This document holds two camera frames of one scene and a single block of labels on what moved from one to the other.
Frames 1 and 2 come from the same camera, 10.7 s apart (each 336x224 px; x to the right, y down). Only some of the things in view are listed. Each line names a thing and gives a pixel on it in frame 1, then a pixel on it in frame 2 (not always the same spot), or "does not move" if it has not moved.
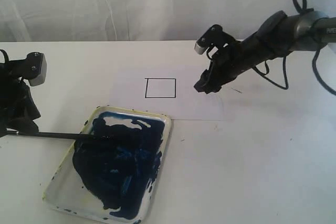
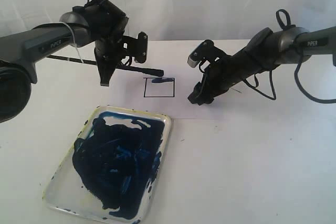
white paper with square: x=170 y=91 does not move
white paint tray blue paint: x=116 y=174 does not move
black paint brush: x=74 y=135 → x=140 y=70
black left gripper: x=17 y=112 → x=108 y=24
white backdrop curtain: x=94 y=7 does not move
